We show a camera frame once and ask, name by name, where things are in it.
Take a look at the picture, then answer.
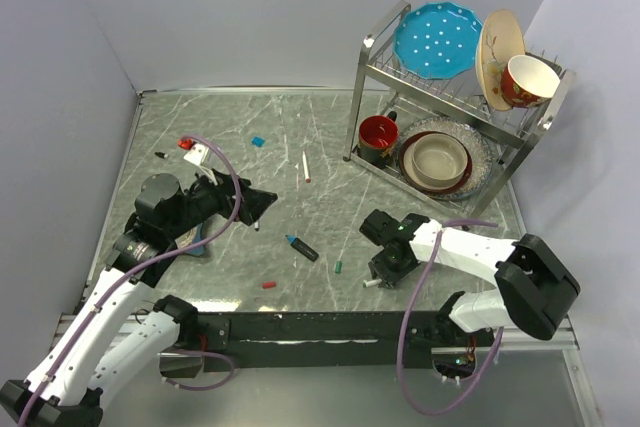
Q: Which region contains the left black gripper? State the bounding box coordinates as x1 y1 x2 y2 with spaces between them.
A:
165 162 276 239

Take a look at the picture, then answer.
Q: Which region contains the white green marker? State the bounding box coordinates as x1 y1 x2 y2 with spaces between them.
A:
363 278 382 288

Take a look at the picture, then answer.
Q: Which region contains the white red acrylic marker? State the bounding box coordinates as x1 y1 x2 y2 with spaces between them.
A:
302 150 311 183

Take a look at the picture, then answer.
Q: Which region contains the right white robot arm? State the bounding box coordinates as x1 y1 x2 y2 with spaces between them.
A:
360 209 580 345

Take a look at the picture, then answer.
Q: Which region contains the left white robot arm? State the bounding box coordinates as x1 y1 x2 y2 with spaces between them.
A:
1 171 278 426

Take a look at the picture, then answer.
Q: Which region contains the blue pen cap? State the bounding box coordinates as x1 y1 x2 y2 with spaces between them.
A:
251 136 265 147

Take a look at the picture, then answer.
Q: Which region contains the blue star dish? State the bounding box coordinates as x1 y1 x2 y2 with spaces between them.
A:
172 224 209 258

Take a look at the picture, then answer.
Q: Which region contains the black base bar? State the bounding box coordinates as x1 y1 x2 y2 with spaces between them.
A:
175 311 494 369

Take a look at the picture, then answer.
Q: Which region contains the black blue highlighter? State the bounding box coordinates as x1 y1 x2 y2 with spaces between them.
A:
286 235 319 262

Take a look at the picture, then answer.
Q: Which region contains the red rimmed plate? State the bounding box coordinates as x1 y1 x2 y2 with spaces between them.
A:
401 132 471 191

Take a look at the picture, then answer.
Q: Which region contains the beige bowl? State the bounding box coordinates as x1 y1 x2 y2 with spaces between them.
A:
410 132 468 190

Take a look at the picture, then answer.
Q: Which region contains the glass patterned plate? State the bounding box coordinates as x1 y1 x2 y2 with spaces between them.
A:
393 116 494 201

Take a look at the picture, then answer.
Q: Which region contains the red black mug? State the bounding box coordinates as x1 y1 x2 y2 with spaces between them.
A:
358 111 399 166

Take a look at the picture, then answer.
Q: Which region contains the steel dish rack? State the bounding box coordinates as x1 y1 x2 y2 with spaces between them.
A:
343 1 576 216

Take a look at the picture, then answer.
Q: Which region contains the red floral bowl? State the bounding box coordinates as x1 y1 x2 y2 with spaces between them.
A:
500 54 560 108

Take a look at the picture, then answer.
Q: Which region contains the blue polka dot plate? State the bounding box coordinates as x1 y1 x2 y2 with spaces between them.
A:
393 2 483 80

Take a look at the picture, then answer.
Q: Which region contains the cream floral plate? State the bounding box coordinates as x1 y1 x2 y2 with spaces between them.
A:
475 9 525 111

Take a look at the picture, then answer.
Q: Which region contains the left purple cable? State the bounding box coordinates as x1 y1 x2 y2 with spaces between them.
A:
17 134 243 427

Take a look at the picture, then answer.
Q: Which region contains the purple cable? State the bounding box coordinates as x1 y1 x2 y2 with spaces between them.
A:
396 218 505 417
17 134 243 427

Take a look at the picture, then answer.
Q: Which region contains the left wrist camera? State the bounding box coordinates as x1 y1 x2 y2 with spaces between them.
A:
178 138 217 185

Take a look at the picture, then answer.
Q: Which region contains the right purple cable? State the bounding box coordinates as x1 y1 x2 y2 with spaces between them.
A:
396 218 505 417

